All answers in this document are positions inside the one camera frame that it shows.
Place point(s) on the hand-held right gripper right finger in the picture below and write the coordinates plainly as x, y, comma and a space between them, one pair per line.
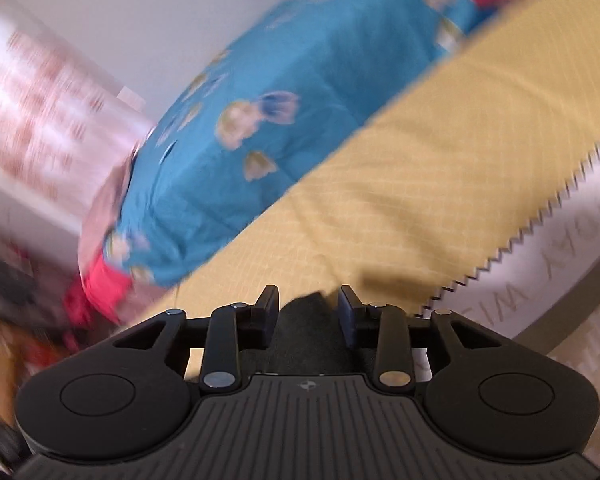
347, 312

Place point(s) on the white floral curtain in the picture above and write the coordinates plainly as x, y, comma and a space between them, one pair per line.
40, 110

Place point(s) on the blue floral quilt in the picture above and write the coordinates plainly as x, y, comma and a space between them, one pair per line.
290, 60

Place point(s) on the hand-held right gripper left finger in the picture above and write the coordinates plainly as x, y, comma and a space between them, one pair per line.
267, 312

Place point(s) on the dark green knit sweater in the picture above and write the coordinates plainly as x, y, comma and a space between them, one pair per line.
302, 330

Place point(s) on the yellow and white patterned quilt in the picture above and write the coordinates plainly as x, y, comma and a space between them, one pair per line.
430, 160

